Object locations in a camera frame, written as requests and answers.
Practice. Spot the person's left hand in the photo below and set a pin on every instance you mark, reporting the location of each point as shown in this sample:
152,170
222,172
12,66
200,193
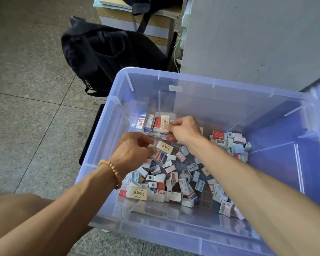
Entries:
130,152

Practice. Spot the cardboard box with papers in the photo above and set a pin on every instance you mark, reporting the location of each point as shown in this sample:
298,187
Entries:
128,21

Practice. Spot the clear plastic storage bin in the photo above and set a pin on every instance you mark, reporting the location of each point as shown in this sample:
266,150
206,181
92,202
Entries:
277,146

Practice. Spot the black backpack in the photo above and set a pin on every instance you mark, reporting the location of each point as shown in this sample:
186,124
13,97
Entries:
112,50

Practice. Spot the person's right forearm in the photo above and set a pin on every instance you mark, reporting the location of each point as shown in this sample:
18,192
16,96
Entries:
261,205

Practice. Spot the stack of paper sheets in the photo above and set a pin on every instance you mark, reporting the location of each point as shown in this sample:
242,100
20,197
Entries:
114,2

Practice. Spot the pile of boxed erasers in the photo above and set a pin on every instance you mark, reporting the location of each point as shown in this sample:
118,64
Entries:
192,173

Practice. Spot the tan label eraser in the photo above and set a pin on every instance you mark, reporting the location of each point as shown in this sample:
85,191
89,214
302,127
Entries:
164,146

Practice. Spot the person's right hand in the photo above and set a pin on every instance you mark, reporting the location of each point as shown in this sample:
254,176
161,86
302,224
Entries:
185,130

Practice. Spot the person's left leg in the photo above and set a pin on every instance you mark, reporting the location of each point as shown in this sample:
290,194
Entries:
16,210

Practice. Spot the white cabinet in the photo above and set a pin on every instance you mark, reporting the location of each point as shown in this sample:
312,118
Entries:
256,34

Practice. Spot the person's left forearm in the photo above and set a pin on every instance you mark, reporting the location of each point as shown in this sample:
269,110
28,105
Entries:
53,221

